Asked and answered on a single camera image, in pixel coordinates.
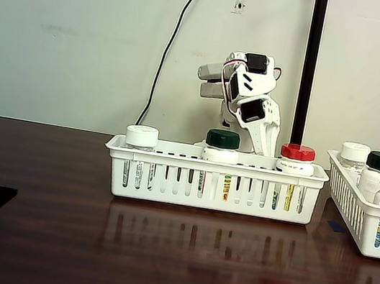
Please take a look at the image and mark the white plastic basket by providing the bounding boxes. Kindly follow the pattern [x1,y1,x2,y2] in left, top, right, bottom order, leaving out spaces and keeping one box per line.
[96,129,332,231]
[310,148,380,259]

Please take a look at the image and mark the white-capped bottle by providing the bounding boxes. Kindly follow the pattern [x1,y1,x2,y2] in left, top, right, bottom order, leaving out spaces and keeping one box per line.
[336,140,373,180]
[116,122,162,193]

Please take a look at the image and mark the black vertical pole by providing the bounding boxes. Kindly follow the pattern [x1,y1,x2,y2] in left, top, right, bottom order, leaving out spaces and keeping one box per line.
[289,0,332,148]

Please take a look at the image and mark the blue tape strip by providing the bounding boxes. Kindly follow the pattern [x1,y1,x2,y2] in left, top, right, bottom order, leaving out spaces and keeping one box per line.
[325,219,348,234]

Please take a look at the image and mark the black cable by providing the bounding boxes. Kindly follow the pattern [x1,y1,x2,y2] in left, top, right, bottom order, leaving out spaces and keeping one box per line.
[135,0,206,134]

